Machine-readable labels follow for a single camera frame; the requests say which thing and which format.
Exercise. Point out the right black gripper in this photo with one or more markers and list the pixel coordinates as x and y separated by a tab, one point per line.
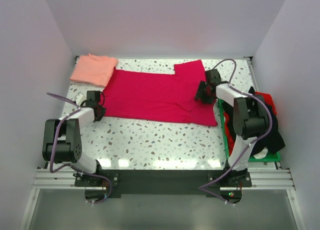
199	95

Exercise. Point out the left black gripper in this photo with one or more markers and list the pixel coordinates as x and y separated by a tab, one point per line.
102	113

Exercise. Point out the crimson red t-shirt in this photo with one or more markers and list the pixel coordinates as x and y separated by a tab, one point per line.
159	97

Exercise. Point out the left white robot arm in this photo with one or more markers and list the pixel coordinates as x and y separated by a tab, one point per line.
62	144

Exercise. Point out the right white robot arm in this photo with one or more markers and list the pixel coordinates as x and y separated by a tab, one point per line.
251	119

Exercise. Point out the folded peach t-shirt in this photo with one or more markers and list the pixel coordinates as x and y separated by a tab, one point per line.
94	70

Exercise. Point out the red garment in bin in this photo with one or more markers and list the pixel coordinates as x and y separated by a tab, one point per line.
228	114

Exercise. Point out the black garment in bin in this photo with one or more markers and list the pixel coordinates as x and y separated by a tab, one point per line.
274	142

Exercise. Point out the white cloth in bin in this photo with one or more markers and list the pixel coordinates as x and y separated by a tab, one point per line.
262	154

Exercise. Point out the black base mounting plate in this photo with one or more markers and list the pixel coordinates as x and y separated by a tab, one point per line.
116	183

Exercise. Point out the green plastic bin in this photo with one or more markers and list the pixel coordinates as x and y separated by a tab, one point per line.
268	159

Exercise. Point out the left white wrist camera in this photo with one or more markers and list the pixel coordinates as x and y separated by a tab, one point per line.
79	98

